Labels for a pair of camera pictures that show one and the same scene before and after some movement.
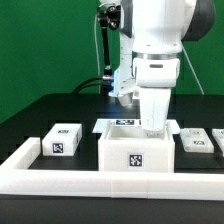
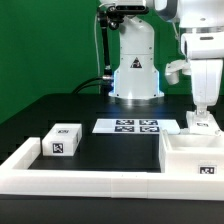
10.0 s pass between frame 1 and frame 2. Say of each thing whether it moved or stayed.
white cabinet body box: moved
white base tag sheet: stayed
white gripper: moved
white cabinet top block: stayed
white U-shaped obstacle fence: stayed
